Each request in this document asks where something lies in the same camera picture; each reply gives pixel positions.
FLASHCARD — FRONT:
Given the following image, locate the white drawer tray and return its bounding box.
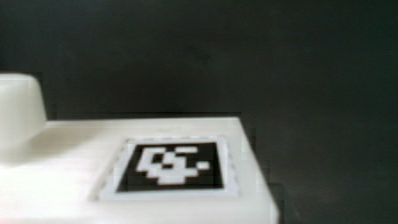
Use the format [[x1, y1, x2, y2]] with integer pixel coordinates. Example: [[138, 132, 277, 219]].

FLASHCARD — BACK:
[[0, 73, 280, 224]]

